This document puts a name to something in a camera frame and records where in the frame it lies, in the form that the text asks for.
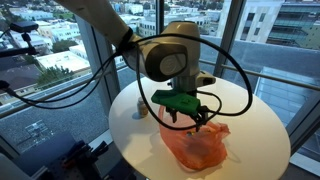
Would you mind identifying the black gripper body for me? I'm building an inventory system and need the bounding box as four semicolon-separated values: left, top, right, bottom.
165;108;207;126

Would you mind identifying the orange plastic bag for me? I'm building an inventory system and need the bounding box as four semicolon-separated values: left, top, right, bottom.
159;121;230;170

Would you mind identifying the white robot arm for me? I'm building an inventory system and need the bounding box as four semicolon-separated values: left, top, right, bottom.
55;0;215;130

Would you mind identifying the small white pill bottle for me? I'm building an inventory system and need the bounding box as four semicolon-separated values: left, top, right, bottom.
137;97;148;117

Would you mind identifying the black equipment base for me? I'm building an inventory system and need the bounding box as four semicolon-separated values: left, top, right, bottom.
13;133;134;180

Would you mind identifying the metal window handrail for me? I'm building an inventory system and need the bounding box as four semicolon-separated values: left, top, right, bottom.
0;69;320;118

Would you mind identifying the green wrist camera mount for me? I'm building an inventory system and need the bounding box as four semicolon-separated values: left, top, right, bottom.
151;90;200;115

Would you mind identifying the round white pedestal table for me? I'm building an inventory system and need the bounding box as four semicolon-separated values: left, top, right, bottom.
109;82;291;180

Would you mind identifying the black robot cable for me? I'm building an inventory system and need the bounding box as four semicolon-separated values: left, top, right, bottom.
0;27;254;131

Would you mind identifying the black camera on stand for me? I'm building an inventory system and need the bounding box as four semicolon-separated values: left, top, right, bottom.
0;21;39;58

